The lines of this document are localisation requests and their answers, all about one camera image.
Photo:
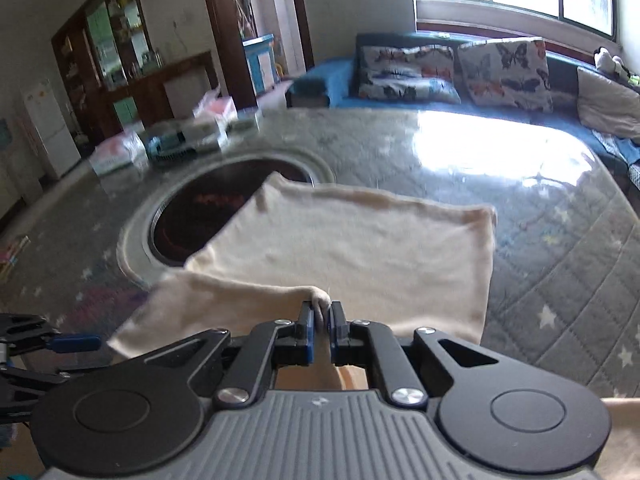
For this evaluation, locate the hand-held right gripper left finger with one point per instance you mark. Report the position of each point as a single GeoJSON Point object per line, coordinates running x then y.
{"type": "Point", "coordinates": [310, 330]}

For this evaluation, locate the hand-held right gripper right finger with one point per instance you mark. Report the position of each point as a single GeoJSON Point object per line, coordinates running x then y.
{"type": "Point", "coordinates": [332, 330]}

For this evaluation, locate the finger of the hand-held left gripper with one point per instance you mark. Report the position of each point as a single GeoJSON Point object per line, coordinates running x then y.
{"type": "Point", "coordinates": [75, 343]}
{"type": "Point", "coordinates": [30, 377]}

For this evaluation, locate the cream knit sweater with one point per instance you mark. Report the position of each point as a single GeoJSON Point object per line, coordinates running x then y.
{"type": "Point", "coordinates": [375, 240]}

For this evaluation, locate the hanging clothes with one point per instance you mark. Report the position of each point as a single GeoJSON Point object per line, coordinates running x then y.
{"type": "Point", "coordinates": [245, 15]}

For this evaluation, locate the colourful booklet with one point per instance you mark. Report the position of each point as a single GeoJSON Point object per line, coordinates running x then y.
{"type": "Point", "coordinates": [12, 257]}

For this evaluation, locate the round black induction cooktop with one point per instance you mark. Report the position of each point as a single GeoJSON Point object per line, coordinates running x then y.
{"type": "Point", "coordinates": [200, 215]}

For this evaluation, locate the pink white packet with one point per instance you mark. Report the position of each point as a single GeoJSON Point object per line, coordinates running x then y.
{"type": "Point", "coordinates": [117, 152]}

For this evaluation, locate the white refrigerator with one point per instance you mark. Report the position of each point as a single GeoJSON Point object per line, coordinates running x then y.
{"type": "Point", "coordinates": [47, 130]}

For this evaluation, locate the grey quilted table cover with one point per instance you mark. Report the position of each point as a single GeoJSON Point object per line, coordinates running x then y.
{"type": "Point", "coordinates": [550, 270]}

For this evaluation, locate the teal white packet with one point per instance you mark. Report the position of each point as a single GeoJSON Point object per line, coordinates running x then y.
{"type": "Point", "coordinates": [185, 140]}

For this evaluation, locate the blue corner sofa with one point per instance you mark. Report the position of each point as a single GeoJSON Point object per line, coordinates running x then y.
{"type": "Point", "coordinates": [320, 72]}

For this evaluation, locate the wooden display cabinet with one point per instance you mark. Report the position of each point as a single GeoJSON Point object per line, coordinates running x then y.
{"type": "Point", "coordinates": [150, 90]}

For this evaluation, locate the butterfly print pillow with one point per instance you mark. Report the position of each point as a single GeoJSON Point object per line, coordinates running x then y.
{"type": "Point", "coordinates": [505, 75]}
{"type": "Point", "coordinates": [405, 75]}

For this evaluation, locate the white box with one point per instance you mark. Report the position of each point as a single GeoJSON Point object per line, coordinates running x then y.
{"type": "Point", "coordinates": [186, 95]}

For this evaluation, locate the blue white toy cabinet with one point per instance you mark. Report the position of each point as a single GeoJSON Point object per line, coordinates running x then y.
{"type": "Point", "coordinates": [260, 65]}

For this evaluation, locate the brown wooden ledge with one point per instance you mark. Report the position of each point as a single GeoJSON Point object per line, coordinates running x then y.
{"type": "Point", "coordinates": [500, 32]}

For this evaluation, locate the blue sofa blanket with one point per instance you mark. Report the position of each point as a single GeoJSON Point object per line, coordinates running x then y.
{"type": "Point", "coordinates": [625, 152]}

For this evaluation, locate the grey cushion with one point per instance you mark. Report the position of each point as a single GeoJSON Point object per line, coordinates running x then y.
{"type": "Point", "coordinates": [607, 105]}

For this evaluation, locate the panda plush toy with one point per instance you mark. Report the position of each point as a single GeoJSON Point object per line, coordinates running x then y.
{"type": "Point", "coordinates": [606, 60]}

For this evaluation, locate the dark wooden door frame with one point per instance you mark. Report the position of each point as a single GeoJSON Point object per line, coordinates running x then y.
{"type": "Point", "coordinates": [225, 35]}

